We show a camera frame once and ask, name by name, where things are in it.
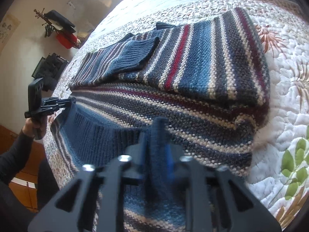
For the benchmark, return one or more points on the red bag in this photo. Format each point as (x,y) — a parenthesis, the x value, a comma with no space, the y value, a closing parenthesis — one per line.
(67,41)

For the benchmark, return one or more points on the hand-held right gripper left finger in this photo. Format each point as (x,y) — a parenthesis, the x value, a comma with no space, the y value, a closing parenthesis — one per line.
(138,154)

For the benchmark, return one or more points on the person's left forearm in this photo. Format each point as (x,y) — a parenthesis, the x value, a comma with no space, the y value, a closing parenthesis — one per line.
(12,154)

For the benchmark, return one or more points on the black jacket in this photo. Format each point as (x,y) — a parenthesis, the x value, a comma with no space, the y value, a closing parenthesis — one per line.
(60,20)

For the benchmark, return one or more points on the person's left hand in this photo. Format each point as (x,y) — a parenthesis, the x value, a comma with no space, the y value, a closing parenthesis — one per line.
(29,127)

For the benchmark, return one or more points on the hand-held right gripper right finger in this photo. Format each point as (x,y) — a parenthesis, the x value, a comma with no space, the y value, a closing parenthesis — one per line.
(170,160)

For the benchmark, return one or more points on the wooden coat rack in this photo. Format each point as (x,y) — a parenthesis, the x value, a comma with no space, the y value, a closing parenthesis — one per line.
(42,17)

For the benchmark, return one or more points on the wall picture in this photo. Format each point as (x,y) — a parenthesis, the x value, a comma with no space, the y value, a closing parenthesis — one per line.
(6,29)

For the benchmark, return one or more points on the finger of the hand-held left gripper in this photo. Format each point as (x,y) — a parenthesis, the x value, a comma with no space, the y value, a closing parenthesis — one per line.
(58,100)
(56,107)

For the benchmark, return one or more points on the floral quilted bedspread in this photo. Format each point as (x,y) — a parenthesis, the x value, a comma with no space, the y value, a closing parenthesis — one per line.
(277,77)

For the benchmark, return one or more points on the striped knit sweater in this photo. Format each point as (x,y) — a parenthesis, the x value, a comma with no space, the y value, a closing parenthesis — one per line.
(193,60)

